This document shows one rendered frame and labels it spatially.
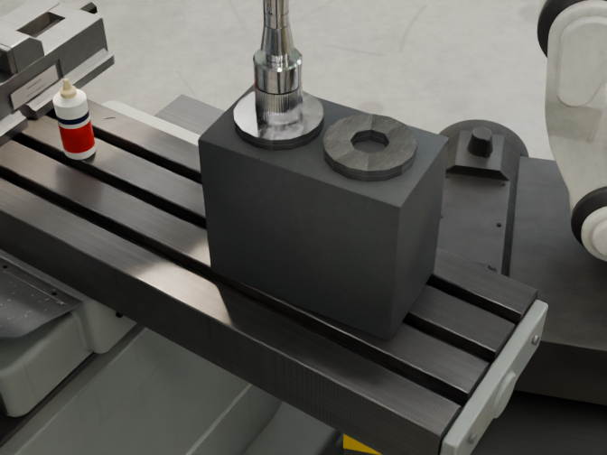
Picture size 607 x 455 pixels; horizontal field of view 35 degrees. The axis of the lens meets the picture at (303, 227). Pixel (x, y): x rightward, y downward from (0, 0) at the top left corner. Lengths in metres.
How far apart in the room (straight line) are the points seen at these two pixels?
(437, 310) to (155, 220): 0.35
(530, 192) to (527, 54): 1.49
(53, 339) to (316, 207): 0.42
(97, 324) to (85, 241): 0.12
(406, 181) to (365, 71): 2.20
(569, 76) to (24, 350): 0.79
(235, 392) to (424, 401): 0.76
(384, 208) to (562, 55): 0.53
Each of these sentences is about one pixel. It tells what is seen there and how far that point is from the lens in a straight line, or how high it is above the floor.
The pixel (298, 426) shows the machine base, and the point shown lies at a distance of 1.85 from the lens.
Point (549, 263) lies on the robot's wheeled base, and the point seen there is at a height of 0.57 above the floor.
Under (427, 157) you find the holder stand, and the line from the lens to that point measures 0.93.
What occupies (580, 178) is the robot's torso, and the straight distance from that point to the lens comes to 1.54.
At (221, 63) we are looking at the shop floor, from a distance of 3.14.
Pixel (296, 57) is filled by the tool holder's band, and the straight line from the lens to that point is 0.92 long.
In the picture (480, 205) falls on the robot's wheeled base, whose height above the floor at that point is 0.59.
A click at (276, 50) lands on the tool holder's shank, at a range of 0.90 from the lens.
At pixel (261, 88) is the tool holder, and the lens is 0.93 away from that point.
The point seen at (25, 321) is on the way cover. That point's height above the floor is 0.88.
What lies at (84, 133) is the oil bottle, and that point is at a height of 0.98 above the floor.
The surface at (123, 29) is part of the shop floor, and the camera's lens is 3.36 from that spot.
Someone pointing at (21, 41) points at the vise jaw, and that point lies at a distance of 1.30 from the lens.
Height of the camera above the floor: 1.70
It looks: 43 degrees down
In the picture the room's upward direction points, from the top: 1 degrees counter-clockwise
